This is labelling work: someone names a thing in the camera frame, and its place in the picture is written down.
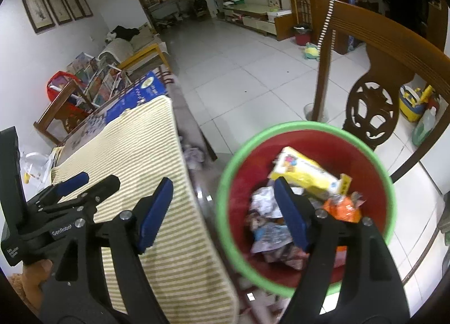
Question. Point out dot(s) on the blue printed door curtain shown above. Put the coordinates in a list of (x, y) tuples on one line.
[(365, 0)]

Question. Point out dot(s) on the white paper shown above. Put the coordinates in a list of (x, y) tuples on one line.
[(265, 202)]

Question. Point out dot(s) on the black cloth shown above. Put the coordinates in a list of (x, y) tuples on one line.
[(124, 32)]

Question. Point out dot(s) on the pile of jigsaw pieces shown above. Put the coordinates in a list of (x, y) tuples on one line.
[(95, 123)]

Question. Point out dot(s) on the red bag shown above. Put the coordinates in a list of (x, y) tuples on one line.
[(58, 83)]

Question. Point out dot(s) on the green plush turtle toy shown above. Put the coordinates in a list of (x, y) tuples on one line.
[(312, 51)]

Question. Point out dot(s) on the low television cabinet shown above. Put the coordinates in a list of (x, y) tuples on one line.
[(260, 21)]

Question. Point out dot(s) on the person's left hand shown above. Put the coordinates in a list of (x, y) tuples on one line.
[(31, 274)]

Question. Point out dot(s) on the dark wooden chair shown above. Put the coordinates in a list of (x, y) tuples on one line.
[(52, 116)]

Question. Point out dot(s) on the blue yellow toy bucket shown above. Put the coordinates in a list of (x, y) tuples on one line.
[(415, 104)]

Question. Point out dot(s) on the yellow printed carton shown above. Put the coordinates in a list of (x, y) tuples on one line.
[(306, 172)]

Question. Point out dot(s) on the round metal disc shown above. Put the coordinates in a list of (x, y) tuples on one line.
[(311, 113)]

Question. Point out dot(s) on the small red waste bin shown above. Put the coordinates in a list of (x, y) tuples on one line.
[(303, 36)]

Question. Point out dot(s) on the orange wrapper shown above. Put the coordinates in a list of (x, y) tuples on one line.
[(341, 209)]

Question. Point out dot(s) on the blue white snack wrapper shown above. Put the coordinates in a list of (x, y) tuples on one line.
[(270, 238)]

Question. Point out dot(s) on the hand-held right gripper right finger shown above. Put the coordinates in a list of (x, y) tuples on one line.
[(291, 216)]

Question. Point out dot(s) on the framed wall picture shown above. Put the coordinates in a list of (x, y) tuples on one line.
[(72, 2), (56, 3), (37, 7), (81, 1)]

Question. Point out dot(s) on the green-rimmed red trash bin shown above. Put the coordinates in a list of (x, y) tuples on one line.
[(246, 176)]

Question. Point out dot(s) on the wooden frame sofa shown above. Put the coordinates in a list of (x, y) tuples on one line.
[(140, 51)]

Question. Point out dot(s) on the brown paper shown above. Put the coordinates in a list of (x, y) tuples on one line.
[(284, 257)]

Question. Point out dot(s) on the rack of picture books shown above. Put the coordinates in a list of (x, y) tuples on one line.
[(102, 81)]

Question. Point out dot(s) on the yellow striped table cloth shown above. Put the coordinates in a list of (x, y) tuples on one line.
[(147, 141)]

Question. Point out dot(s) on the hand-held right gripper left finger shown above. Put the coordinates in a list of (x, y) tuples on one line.
[(154, 213)]

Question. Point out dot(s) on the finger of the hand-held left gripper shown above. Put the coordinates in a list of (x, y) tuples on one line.
[(98, 195), (68, 185)]

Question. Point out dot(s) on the crumpled pale cloth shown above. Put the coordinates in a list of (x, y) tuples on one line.
[(193, 157)]

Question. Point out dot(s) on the carved wooden chair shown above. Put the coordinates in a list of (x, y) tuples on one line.
[(386, 49)]

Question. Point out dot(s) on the green detergent bottle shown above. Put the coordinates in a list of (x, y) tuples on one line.
[(425, 129)]

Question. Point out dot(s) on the small framed picture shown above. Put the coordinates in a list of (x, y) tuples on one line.
[(273, 0)]

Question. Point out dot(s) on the yellow book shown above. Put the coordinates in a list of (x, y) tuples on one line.
[(58, 155)]

